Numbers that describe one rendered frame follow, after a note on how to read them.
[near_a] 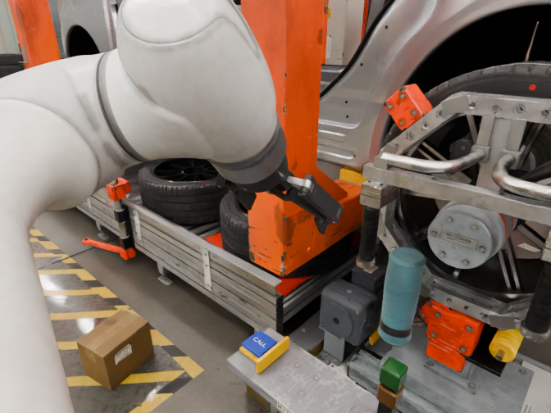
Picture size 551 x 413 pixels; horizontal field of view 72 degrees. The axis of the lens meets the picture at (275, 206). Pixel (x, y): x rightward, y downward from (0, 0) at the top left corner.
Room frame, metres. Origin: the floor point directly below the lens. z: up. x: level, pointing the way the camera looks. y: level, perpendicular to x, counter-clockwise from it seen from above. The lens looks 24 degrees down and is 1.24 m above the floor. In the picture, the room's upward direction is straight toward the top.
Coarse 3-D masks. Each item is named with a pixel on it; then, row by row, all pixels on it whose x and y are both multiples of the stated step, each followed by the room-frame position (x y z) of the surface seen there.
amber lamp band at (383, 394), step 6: (378, 390) 0.53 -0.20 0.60; (384, 390) 0.52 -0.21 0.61; (402, 390) 0.52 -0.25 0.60; (378, 396) 0.53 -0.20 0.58; (384, 396) 0.52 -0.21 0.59; (390, 396) 0.51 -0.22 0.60; (396, 396) 0.51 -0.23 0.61; (402, 396) 0.53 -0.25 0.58; (384, 402) 0.52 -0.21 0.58; (390, 402) 0.51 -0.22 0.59; (396, 402) 0.51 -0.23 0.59; (390, 408) 0.51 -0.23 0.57
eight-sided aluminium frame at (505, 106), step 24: (456, 96) 0.86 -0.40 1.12; (480, 96) 0.83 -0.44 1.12; (504, 96) 0.83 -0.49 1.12; (432, 120) 0.89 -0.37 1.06; (528, 120) 0.76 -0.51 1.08; (408, 144) 0.92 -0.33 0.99; (384, 216) 0.95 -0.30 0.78; (384, 240) 0.94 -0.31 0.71; (408, 240) 0.95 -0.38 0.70; (432, 288) 0.83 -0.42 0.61; (456, 288) 0.83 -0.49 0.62; (480, 312) 0.75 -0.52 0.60; (504, 312) 0.73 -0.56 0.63
